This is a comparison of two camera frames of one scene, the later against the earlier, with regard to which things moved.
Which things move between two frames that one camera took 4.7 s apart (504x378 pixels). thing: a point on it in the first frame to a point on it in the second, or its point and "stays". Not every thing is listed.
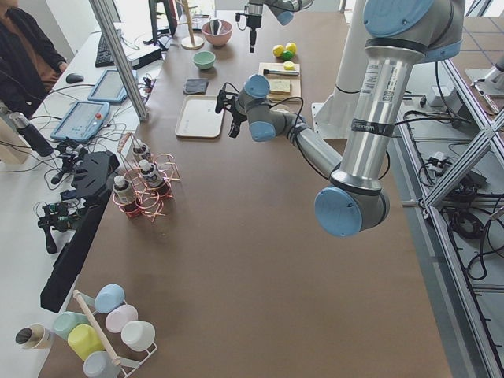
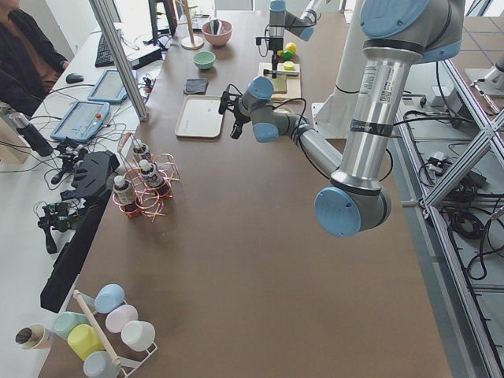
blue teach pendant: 86,119 stays
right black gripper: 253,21 to 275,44
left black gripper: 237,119 stays
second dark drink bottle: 152,178 stays
